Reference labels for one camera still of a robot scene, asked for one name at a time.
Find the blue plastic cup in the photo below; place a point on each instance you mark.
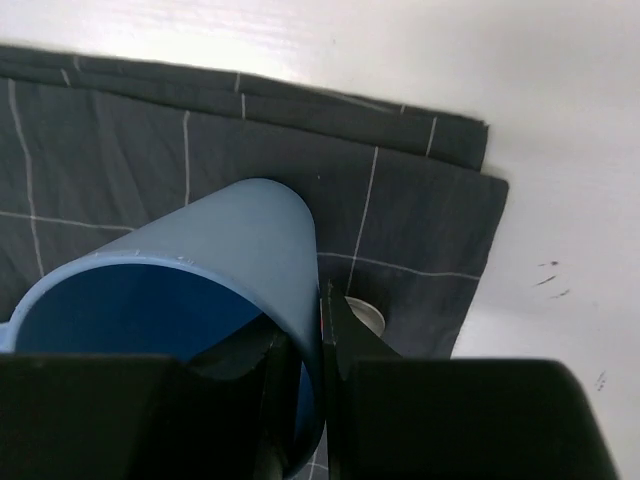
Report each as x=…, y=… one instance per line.
x=186, y=281

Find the silver spoon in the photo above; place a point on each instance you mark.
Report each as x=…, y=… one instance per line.
x=368, y=315

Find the dark grey checked cloth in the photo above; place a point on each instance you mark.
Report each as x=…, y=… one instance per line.
x=93, y=149

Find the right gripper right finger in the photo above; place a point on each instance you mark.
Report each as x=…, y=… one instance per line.
x=391, y=417

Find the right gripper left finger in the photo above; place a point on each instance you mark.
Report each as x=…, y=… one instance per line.
x=228, y=414

